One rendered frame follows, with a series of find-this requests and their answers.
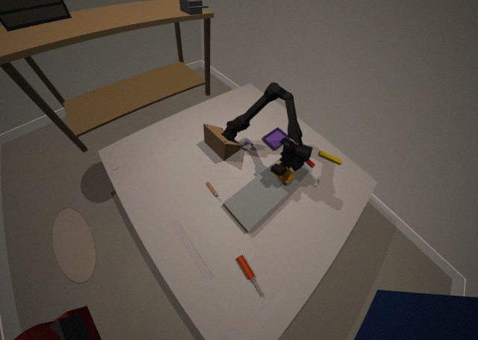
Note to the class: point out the grey panel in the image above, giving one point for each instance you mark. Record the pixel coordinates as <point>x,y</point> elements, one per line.
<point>252,202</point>

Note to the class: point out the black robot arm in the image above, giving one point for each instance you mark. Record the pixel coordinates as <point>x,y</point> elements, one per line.
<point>274,91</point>

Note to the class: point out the yellow rectangular bar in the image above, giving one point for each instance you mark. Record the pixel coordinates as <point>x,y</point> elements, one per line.
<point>330,157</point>

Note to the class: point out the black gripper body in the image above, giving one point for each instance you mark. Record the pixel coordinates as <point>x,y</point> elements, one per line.
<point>280,169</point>

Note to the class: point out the purple rectangular tray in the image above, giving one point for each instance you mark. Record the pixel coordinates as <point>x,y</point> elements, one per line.
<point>272,139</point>

